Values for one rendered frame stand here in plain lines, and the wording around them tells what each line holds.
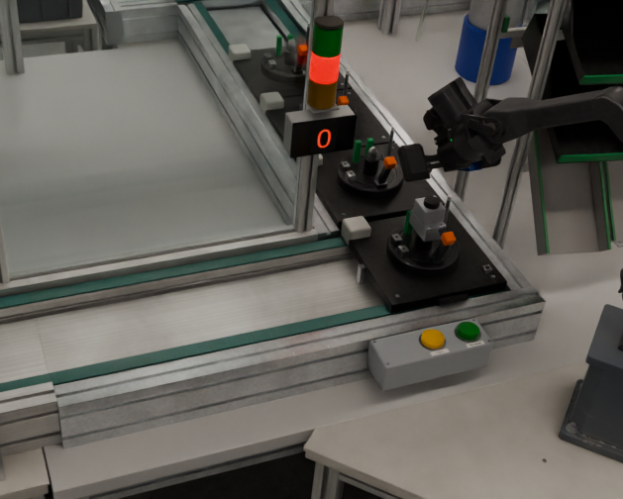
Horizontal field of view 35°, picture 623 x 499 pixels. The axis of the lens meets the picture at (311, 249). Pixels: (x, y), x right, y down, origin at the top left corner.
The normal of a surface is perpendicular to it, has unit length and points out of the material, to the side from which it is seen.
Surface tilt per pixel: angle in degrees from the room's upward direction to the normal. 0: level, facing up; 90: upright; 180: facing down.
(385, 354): 0
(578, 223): 45
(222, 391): 90
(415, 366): 90
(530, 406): 0
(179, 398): 90
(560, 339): 0
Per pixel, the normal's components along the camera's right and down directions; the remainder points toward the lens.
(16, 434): 0.36, 0.61
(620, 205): 0.19, -0.11
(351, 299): 0.08, -0.78
